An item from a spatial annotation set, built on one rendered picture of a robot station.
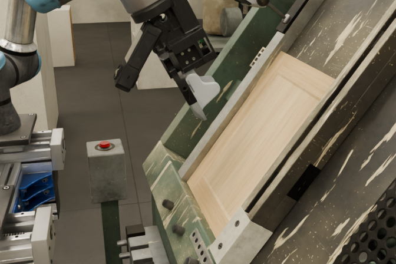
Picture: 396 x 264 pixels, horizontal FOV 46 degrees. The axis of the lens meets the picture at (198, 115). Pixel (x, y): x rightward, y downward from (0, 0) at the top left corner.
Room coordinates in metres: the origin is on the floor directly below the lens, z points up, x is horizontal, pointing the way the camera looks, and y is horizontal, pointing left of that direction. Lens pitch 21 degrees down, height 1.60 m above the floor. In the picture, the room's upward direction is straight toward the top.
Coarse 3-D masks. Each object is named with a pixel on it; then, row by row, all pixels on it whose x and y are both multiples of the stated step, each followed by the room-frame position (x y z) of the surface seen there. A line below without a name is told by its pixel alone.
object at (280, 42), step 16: (320, 0) 1.37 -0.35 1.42; (304, 16) 1.35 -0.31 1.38; (288, 32) 1.34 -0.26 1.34; (272, 48) 1.34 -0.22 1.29; (288, 48) 1.34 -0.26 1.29; (256, 64) 1.35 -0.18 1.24; (256, 80) 1.32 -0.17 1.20; (240, 96) 1.30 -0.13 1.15; (224, 112) 1.32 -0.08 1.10; (208, 128) 1.33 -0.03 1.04; (224, 128) 1.29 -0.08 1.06; (208, 144) 1.28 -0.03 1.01; (192, 160) 1.28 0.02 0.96
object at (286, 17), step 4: (256, 0) 1.33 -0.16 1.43; (260, 0) 1.31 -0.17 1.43; (264, 0) 1.31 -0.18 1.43; (268, 0) 1.32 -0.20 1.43; (260, 4) 1.32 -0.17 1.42; (264, 4) 1.32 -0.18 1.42; (268, 4) 1.33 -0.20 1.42; (272, 8) 1.34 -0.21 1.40; (276, 12) 1.35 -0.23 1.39; (280, 12) 1.35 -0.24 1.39; (284, 16) 1.36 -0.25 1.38; (288, 16) 1.36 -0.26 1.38; (284, 20) 1.36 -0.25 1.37
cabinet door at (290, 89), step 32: (288, 64) 1.25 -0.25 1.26; (256, 96) 1.27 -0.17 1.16; (288, 96) 1.15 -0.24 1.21; (320, 96) 1.05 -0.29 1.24; (256, 128) 1.17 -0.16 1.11; (288, 128) 1.06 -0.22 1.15; (224, 160) 1.18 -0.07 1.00; (256, 160) 1.07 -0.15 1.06; (192, 192) 1.20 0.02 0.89; (224, 192) 1.08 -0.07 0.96; (224, 224) 0.99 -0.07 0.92
